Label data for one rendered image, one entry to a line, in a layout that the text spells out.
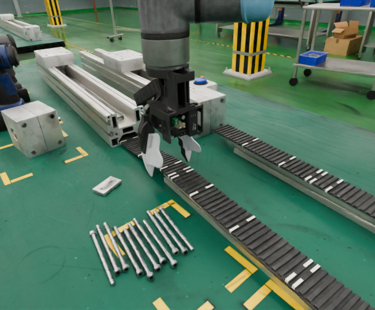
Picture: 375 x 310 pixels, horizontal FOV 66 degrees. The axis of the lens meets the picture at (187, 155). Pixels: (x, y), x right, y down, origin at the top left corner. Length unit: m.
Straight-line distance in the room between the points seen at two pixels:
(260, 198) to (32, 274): 0.38
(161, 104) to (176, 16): 0.14
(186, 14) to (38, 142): 0.47
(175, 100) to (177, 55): 0.07
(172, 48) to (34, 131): 0.42
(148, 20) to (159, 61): 0.06
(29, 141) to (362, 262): 0.68
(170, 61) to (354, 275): 0.39
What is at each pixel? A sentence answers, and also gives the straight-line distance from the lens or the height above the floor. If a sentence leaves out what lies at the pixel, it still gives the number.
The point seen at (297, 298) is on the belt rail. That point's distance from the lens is 0.42.
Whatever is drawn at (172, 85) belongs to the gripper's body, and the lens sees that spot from 0.45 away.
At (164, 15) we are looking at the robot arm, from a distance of 0.44.
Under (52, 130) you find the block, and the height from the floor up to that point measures 0.83.
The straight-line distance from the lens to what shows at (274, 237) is 0.44.
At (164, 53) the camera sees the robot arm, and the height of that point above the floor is 1.04.
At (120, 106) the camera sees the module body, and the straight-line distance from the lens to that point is 0.80.
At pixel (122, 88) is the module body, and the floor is 0.80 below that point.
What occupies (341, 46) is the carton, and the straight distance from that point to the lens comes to 5.67.
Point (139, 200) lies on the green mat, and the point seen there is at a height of 0.78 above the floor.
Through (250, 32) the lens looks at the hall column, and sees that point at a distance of 3.95.
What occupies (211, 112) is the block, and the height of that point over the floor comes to 0.84.
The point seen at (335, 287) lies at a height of 0.81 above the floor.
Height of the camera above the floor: 1.12
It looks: 31 degrees down
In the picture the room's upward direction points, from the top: 2 degrees counter-clockwise
